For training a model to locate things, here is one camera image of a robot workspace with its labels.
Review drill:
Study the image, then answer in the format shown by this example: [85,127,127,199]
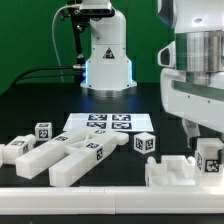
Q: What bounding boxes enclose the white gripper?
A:
[160,68,224,147]

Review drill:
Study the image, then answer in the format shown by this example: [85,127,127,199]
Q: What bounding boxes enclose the white chair seat part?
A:
[145,155,196,187]

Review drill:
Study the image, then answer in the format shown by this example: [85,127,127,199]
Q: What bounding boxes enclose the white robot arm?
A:
[79,0,224,138]

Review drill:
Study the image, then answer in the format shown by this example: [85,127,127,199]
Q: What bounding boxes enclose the white cube nut with tag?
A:
[134,132,156,154]

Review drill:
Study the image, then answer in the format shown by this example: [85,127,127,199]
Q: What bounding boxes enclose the white tag sheet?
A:
[63,113,154,132]

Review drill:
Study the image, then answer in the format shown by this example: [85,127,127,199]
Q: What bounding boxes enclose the small white cube nut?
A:
[35,122,52,141]

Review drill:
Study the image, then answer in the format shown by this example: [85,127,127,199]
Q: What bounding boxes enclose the white L-shaped fence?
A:
[0,186,224,215]

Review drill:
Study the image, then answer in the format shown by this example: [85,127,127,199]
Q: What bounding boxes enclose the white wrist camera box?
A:
[157,41,176,68]

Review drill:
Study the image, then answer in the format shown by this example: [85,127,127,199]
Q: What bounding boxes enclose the white chair back frame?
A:
[15,127,129,187]

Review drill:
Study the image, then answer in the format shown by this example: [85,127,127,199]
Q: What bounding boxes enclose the black cables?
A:
[13,64,86,86]

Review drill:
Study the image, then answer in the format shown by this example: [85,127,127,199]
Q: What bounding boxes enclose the grey camera on stand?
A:
[79,0,114,18]

